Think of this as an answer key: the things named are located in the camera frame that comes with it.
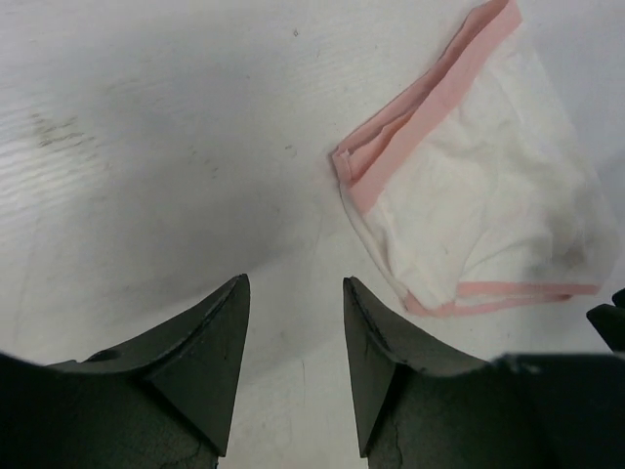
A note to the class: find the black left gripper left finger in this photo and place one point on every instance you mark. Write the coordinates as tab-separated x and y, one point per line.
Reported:
163	399

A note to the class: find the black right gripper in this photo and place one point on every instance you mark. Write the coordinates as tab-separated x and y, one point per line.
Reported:
609	321

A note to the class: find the white underwear with pink trim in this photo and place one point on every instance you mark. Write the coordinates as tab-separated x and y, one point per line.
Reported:
469	190

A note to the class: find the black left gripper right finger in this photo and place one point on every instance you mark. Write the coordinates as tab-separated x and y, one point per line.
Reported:
420	403

